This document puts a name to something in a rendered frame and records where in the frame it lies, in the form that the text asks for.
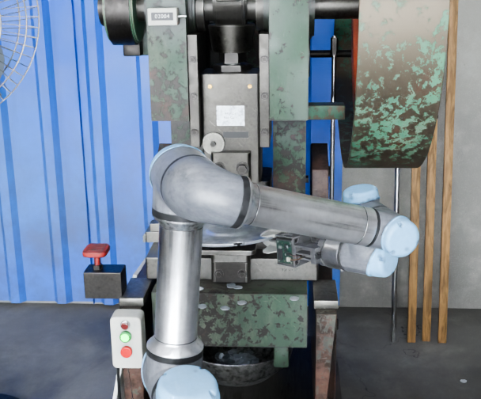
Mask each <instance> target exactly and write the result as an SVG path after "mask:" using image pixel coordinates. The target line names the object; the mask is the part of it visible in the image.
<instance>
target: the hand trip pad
mask: <svg viewBox="0 0 481 399"><path fill-rule="evenodd" d="M109 251H110V245H109V244H108V243H90V244H89V245H87V246H86V247H85V248H84V250H83V251H82V256H83V257H88V258H94V265H100V258H101V257H106V256H107V254H108V252H109Z"/></svg>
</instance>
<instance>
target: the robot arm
mask: <svg viewBox="0 0 481 399"><path fill-rule="evenodd" d="M149 180H150V184H151V187H152V188H153V199H152V216H153V217H154V218H155V219H156V220H157V221H158V222H159V238H158V257H157V293H156V312H155V330H154V335H153V336H152V337H150V338H149V339H148V341H147V343H146V353H145V355H144V357H143V359H142V381H143V384H144V386H145V388H146V390H147V391H148V394H149V396H150V399H220V392H219V389H218V383H217V380H216V378H215V377H214V376H213V375H212V374H211V373H210V372H209V371H208V370H206V369H203V342H202V341H201V340H200V339H199V338H198V337H197V325H198V312H199V285H200V271H201V257H202V243H203V226H204V224H211V225H217V226H226V227H230V228H235V229H239V228H241V227H242V226H243V225H244V224H245V225H250V226H258V227H263V228H267V229H269V230H265V231H264V232H263V233H261V235H260V237H263V238H268V237H273V238H275V237H278V238H276V240H273V239H271V240H267V241H263V243H264V244H265V245H266V246H267V247H266V248H265V249H264V250H263V253H277V260H278V263H277V264H278V265H282V266H287V267H291V268H296V267H299V266H301V265H303V264H305V263H308V262H309V261H311V264H320V265H322V266H326V267H329V268H334V269H339V270H340V271H341V272H344V271H347V272H355V273H359V274H364V275H367V276H376V277H388V276H390V275H391V274H392V273H393V272H394V271H395V269H396V265H397V262H398V257H405V256H407V255H409V254H410V253H412V252H413V251H414V250H415V248H416V246H417V244H418V243H419V230H418V228H417V226H416V225H415V224H414V223H413V222H411V221H410V220H409V218H407V217H405V216H402V215H400V214H398V213H396V212H395V211H393V210H391V209H390V208H388V207H386V206H385V205H384V204H382V203H380V197H379V193H378V189H377V187H376V186H374V185H371V184H356V185H353V186H350V187H349V188H347V189H345V190H344V192H343V202H341V201H337V200H333V199H325V198H322V197H318V196H311V195H306V194H302V193H298V192H291V191H287V190H283V189H279V188H272V187H268V186H264V185H260V184H253V183H252V182H251V180H250V178H249V177H246V176H242V175H239V174H235V173H231V172H230V171H227V170H225V169H223V168H221V167H219V166H218V165H215V164H214V163H213V162H212V161H211V160H210V159H209V158H207V157H206V155H205V154H204V153H203V152H202V151H201V150H199V149H197V148H195V147H193V146H189V145H186V144H174V145H171V146H167V147H165V148H164V149H162V150H160V151H159V152H158V153H157V154H156V155H155V157H154V158H153V160H152V161H151V164H150V169H149ZM288 264H289V265H288Z"/></svg>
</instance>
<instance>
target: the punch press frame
mask: <svg viewBox="0 0 481 399"><path fill-rule="evenodd" d="M162 7H178V8H179V14H187V18H180V23H179V24H178V25H148V13H147V9H149V8H162ZM144 14H145V22H146V31H147V41H148V58H149V75H150V107H151V121H171V138H172V145H174V144H186V145H189V146H190V145H191V136H190V112H189V88H188V64H187V34H189V33H191V32H198V31H199V30H198V29H197V24H196V17H195V0H144ZM247 22H248V23H255V25H256V20H247ZM263 25H264V32H269V91H270V121H273V188H279V189H283V190H287V191H291V192H298V193H302V194H305V183H308V182H309V175H306V120H308V118H309V39H312V36H314V27H315V0H263ZM260 32H261V30H257V29H256V27H255V32H254V37H253V43H252V50H251V51H250V52H247V63H251V64H252V68H259V33H260ZM205 37H206V68H213V65H214V64H215V63H220V62H219V53H216V52H213V50H212V46H211V42H210V34H209V30H208V26H207V30H206V31H205ZM235 284H236V286H242V287H243V288H242V289H234V288H228V287H227V283H215V282H213V281H212V279H201V280H200V285H199V286H200V287H202V288H203V290H201V291H199V304H205V305H206V308H204V309H200V308H199V312H198V325H197V337H198V338H199V339H200V340H201V341H202V342H203V346H215V347H263V348H274V367H288V366H289V348H307V336H308V335H309V334H308V333H307V304H308V293H307V280H251V281H250V282H248V283H235ZM293 296H295V297H299V299H298V300H296V301H292V300H290V297H293ZM239 301H246V302H247V303H246V304H244V305H239V304H237V302H239ZM222 306H228V307H229V310H221V307H222Z"/></svg>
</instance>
